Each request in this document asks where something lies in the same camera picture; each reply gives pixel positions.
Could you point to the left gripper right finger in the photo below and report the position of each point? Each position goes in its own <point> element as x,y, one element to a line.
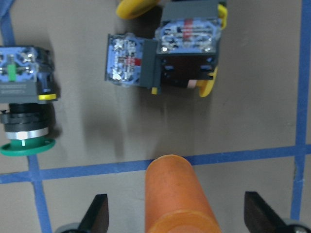
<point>259,217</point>

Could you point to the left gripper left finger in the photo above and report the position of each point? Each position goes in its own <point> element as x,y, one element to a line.
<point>96,218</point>

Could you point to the green push button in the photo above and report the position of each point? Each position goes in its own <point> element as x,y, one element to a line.
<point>27,86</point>
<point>132,61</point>

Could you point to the yellow push button lower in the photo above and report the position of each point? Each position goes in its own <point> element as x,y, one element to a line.
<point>188,39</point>

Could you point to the plain orange cylinder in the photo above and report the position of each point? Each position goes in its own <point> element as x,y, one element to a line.
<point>174,199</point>

